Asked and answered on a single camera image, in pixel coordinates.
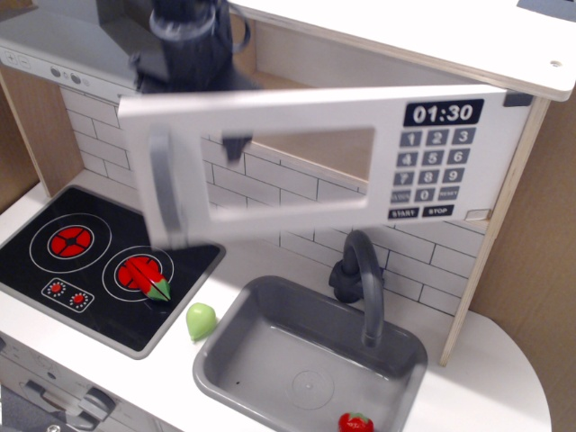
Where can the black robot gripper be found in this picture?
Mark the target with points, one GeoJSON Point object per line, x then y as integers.
{"type": "Point", "coordinates": [192, 66]}

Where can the grey microwave door handle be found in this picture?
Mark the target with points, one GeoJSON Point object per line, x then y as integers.
{"type": "Point", "coordinates": [162, 160]}

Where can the white toy microwave door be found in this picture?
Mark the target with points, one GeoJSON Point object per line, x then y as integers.
{"type": "Point", "coordinates": [327, 158]}

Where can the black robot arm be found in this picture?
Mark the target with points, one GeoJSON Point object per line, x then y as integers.
{"type": "Point", "coordinates": [193, 20]}

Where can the white wooden microwave cabinet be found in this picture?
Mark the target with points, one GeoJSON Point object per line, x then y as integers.
{"type": "Point", "coordinates": [494, 42]}

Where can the red toy chili pepper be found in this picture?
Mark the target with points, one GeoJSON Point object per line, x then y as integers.
{"type": "Point", "coordinates": [145, 276]}

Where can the grey toy range hood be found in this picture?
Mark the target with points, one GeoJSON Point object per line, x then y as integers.
{"type": "Point", "coordinates": [83, 45]}

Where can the green toy pear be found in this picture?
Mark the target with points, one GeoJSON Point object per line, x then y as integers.
{"type": "Point", "coordinates": [201, 321]}

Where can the dark grey toy faucet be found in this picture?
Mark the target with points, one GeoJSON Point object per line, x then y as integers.
{"type": "Point", "coordinates": [357, 276]}

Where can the black toy stove top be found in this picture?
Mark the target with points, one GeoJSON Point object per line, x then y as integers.
{"type": "Point", "coordinates": [69, 261]}

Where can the grey toy sink basin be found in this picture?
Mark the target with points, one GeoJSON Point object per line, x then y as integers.
{"type": "Point", "coordinates": [293, 359]}

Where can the red toy strawberry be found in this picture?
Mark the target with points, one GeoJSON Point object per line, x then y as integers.
{"type": "Point", "coordinates": [355, 422]}

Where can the grey toy oven handle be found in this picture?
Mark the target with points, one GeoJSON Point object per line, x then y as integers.
{"type": "Point", "coordinates": [84, 414]}

